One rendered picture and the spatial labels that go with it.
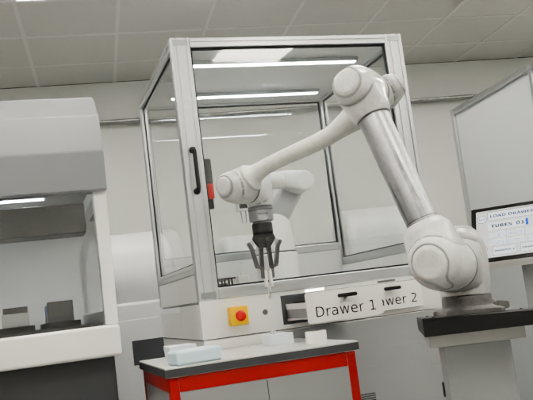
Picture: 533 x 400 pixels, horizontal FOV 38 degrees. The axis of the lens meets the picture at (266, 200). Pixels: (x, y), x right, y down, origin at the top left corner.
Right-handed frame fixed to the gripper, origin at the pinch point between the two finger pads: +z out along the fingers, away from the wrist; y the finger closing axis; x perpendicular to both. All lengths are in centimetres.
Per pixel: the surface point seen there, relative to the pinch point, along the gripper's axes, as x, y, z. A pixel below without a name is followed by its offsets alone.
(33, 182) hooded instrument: -9, -78, -40
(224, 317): 21.4, -14.4, 12.6
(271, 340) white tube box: -4.2, -2.2, 21.7
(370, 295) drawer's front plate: -3.8, 36.1, 10.4
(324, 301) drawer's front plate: -5.4, 18.5, 10.4
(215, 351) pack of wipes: -35.9, -26.5, 20.9
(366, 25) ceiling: 242, 146, -180
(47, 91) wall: 344, -88, -173
